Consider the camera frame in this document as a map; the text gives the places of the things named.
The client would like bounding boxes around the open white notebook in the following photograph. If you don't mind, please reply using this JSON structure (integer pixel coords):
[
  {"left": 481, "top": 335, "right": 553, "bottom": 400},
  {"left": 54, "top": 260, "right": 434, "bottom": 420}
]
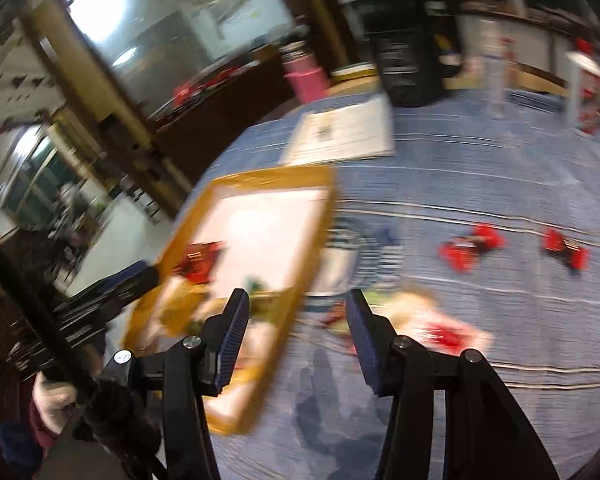
[{"left": 280, "top": 95, "right": 396, "bottom": 167}]

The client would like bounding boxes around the green snack packet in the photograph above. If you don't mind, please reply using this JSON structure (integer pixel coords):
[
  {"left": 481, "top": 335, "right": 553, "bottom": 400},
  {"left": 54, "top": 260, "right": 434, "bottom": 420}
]
[{"left": 240, "top": 277, "right": 281, "bottom": 311}]

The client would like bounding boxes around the blue plaid tablecloth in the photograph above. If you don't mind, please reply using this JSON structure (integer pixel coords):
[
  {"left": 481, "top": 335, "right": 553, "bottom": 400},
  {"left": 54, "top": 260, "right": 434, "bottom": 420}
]
[{"left": 172, "top": 87, "right": 600, "bottom": 480}]

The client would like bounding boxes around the gold cardboard box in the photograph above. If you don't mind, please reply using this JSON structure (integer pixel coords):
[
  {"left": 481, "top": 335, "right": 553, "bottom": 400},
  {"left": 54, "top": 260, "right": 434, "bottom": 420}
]
[{"left": 121, "top": 165, "right": 337, "bottom": 436}]

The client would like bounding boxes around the small dark red snack packet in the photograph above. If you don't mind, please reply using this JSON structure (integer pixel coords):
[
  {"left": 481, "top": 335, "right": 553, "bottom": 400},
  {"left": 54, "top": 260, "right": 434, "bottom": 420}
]
[{"left": 320, "top": 290, "right": 353, "bottom": 336}]

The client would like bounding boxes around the red snack packet gold print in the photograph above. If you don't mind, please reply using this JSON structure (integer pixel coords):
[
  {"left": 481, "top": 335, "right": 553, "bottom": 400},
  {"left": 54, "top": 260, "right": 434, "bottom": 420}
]
[{"left": 172, "top": 242, "right": 228, "bottom": 283}]

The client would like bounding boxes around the white liquor bottle red label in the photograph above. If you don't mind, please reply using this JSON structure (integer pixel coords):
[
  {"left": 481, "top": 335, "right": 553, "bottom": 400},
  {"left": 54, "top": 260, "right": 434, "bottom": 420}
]
[{"left": 565, "top": 40, "right": 600, "bottom": 131}]

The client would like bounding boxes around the yellow cracker packet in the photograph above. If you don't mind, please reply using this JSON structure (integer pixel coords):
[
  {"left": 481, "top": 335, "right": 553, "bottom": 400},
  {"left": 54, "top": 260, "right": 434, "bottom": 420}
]
[{"left": 157, "top": 280, "right": 226, "bottom": 341}]

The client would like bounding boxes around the clear brown biscuit packet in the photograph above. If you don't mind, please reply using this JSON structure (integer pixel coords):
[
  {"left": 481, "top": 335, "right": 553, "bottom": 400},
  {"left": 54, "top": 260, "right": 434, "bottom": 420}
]
[{"left": 380, "top": 287, "right": 493, "bottom": 356}]

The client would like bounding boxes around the red wrapped candy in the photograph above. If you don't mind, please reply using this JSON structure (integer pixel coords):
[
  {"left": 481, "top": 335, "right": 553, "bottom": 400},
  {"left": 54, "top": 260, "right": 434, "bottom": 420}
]
[
  {"left": 542, "top": 228, "right": 591, "bottom": 271},
  {"left": 440, "top": 223, "right": 507, "bottom": 273}
]

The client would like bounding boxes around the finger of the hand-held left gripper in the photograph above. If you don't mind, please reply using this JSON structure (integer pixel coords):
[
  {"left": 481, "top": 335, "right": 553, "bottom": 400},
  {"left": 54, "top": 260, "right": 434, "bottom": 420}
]
[{"left": 67, "top": 259, "right": 161, "bottom": 311}]

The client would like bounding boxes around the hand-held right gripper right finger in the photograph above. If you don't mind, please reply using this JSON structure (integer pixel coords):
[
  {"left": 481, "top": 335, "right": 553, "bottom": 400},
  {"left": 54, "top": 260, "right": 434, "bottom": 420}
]
[{"left": 345, "top": 289, "right": 561, "bottom": 480}]

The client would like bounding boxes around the pink sleeved bottle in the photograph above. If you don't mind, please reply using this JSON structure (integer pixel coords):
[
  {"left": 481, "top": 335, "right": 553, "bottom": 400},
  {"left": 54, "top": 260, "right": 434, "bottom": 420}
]
[{"left": 280, "top": 42, "right": 328, "bottom": 106}]

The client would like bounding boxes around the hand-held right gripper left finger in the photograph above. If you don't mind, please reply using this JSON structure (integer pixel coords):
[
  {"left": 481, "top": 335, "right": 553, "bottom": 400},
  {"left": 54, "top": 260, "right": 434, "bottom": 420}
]
[{"left": 100, "top": 288, "right": 251, "bottom": 480}]

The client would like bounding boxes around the person's left hand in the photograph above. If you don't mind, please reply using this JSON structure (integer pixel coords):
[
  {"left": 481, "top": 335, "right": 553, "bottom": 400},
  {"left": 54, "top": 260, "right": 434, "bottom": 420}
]
[{"left": 30, "top": 372, "right": 78, "bottom": 436}]

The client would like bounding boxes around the white spray bottle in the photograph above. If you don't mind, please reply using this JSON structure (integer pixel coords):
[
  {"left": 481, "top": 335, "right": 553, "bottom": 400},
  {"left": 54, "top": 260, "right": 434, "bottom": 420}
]
[{"left": 482, "top": 17, "right": 511, "bottom": 118}]

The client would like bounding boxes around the glass cabinet door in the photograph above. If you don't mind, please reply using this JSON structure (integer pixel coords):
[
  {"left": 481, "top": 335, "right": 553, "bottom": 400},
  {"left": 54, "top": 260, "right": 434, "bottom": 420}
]
[{"left": 62, "top": 0, "right": 301, "bottom": 111}]

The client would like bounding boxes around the black electric kettle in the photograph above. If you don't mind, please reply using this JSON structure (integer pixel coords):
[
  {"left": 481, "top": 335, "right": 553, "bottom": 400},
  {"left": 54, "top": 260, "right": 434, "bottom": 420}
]
[{"left": 352, "top": 0, "right": 461, "bottom": 108}]

